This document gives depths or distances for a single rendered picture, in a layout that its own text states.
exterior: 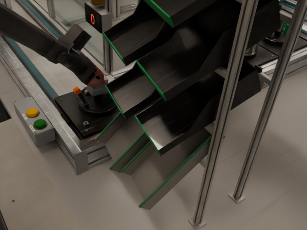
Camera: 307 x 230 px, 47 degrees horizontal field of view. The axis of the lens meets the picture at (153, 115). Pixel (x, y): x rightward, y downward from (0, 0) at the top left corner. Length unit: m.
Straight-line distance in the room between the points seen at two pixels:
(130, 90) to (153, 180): 0.25
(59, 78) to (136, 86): 0.64
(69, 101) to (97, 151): 0.24
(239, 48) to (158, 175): 0.44
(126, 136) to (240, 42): 0.51
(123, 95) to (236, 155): 0.54
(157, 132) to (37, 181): 0.51
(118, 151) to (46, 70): 0.66
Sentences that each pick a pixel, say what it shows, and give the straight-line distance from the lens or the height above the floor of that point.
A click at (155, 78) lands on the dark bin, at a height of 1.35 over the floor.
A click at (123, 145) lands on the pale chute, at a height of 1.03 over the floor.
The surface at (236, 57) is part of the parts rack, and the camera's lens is 0.69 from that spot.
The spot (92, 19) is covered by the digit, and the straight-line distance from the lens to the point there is 1.35.
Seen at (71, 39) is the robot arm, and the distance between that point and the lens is 1.08.
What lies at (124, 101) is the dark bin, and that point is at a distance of 0.93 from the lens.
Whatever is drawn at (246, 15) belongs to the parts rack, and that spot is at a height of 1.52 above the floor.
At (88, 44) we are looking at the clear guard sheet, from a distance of 1.59.
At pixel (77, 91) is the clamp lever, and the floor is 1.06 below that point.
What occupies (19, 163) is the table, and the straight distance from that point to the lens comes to 1.28.
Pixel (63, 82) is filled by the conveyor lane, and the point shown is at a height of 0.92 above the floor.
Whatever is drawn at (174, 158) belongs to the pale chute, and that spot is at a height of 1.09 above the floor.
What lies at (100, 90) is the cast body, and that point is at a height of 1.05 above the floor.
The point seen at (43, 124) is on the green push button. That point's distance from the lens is 1.24.
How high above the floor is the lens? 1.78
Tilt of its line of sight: 41 degrees down
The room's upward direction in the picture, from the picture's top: 4 degrees clockwise
